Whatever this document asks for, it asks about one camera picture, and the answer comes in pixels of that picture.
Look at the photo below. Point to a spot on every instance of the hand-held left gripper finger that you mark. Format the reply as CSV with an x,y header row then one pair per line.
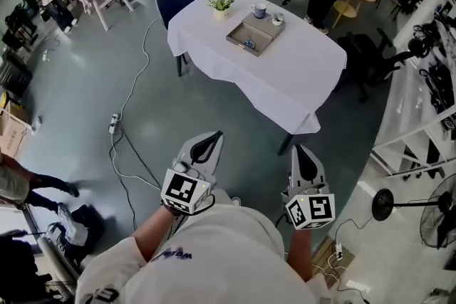
x,y
199,146
211,151

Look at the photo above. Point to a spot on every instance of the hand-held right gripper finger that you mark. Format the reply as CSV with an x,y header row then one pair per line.
x,y
300,163
311,164

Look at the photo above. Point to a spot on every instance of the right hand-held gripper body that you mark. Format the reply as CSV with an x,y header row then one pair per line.
x,y
311,210

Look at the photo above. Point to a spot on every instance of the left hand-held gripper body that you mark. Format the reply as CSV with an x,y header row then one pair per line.
x,y
185,190

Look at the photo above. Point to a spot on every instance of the blue scissors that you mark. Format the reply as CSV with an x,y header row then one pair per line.
x,y
250,43

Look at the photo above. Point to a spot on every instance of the grey box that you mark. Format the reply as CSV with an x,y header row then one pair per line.
x,y
238,35

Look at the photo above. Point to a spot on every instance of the person's left forearm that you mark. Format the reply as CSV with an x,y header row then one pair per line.
x,y
151,235

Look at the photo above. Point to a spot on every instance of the person's right forearm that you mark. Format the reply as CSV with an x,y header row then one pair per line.
x,y
301,252

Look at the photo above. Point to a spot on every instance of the cardboard box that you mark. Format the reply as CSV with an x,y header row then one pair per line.
x,y
10,135

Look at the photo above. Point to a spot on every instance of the white power strip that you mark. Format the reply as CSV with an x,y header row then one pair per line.
x,y
114,122
338,250

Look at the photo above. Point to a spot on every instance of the black standing fan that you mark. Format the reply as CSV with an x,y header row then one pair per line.
x,y
383,203

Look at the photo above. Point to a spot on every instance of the person's white shirt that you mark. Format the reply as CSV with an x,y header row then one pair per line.
x,y
213,260

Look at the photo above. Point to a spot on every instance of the table with white tablecloth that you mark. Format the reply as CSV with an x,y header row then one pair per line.
x,y
256,78

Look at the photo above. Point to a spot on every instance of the black bag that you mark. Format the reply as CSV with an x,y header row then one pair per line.
x,y
89,224

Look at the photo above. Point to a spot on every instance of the white shelf rack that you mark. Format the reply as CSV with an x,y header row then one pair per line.
x,y
420,117

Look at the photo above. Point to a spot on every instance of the black office chair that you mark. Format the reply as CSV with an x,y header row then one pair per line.
x,y
367,57

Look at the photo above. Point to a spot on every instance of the black floor fan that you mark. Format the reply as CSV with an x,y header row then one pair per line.
x,y
436,228

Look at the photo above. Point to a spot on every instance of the green plant in white pot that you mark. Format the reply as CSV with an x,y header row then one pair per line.
x,y
221,7

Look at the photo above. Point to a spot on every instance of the small plant in white bowl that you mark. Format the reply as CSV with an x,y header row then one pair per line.
x,y
278,20

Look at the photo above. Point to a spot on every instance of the blue and white mug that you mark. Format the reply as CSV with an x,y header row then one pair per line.
x,y
259,10

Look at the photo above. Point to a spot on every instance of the dark blue chair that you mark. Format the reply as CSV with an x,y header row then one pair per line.
x,y
174,0

